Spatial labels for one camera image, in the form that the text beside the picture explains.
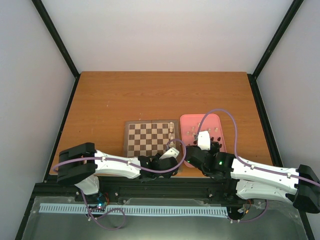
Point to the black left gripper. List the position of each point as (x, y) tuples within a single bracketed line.
[(168, 176)]

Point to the right black frame post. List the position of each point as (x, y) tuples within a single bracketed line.
[(286, 21)]

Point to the left black frame post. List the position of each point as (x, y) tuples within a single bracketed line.
[(47, 20)]

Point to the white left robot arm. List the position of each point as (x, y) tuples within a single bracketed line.
[(81, 165)]

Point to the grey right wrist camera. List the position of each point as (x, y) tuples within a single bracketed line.
[(203, 140)]

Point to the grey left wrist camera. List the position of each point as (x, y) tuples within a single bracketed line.
[(171, 153)]

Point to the black frame post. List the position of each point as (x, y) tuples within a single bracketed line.
[(286, 21), (47, 20)]

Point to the pink plastic tray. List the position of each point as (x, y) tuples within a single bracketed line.
[(189, 125)]

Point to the light blue cable duct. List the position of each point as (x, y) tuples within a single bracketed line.
[(137, 210)]

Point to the wooden chessboard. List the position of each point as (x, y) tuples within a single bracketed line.
[(149, 137)]

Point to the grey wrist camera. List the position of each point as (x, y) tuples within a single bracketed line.
[(171, 153), (203, 140)]

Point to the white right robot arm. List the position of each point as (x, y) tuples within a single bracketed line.
[(251, 180)]

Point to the black aluminium frame rail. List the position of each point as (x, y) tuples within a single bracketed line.
[(221, 192)]

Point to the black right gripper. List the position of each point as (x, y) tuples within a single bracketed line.
[(215, 147)]

